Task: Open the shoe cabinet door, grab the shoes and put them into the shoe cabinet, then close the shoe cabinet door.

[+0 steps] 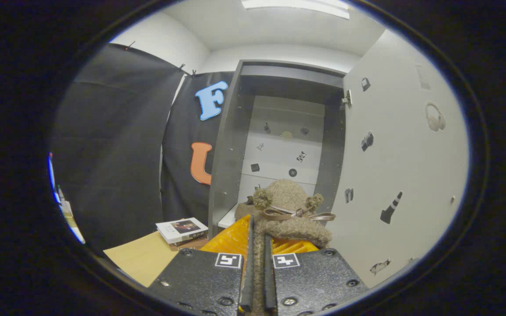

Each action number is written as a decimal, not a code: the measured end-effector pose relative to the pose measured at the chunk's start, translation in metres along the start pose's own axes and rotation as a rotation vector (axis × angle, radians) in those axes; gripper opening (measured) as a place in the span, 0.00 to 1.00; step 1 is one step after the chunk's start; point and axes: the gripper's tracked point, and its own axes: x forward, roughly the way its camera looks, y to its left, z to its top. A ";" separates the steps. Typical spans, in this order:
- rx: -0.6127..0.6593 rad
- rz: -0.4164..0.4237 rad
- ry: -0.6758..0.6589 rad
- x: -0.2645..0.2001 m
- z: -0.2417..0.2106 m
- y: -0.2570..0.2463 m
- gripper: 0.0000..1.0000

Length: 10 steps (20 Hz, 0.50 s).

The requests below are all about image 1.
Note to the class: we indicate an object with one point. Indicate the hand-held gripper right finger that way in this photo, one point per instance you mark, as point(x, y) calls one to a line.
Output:
point(314, 281)

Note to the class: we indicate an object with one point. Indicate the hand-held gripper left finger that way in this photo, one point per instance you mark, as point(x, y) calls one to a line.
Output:
point(200, 281)

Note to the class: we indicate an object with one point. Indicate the brown fuzzy shoe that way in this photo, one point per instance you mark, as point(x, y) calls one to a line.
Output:
point(286, 195)

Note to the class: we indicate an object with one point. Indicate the grey shoe cabinet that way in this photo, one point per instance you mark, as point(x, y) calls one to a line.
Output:
point(229, 153)

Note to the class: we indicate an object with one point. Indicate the grey shoe cabinet door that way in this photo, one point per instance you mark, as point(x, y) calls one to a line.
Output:
point(393, 153)

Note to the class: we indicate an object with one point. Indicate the stack of books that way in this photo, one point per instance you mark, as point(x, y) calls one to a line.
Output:
point(180, 229)

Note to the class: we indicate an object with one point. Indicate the tan cardboard floor sheet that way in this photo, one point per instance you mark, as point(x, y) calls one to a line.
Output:
point(143, 259)

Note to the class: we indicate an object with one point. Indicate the black backdrop cloth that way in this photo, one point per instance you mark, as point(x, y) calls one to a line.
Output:
point(117, 153)

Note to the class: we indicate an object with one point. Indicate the large ceiling light panel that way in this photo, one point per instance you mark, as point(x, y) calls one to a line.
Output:
point(297, 6)

